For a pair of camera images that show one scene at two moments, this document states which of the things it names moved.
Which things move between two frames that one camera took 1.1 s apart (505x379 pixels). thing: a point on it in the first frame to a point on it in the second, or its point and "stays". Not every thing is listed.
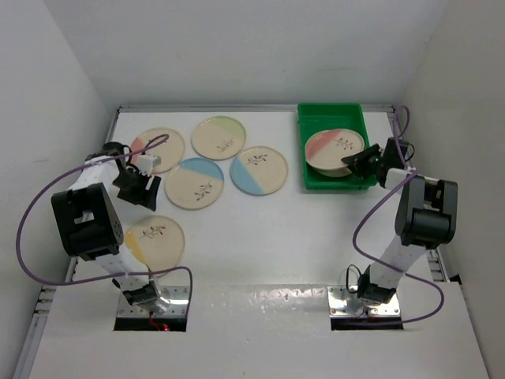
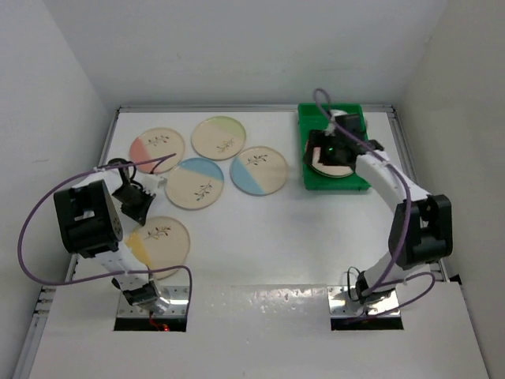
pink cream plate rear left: x=170 y=151 stays
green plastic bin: x=316 y=117 stays
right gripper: x=359 y=159 to x=319 y=139
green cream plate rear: x=218 y=137 stays
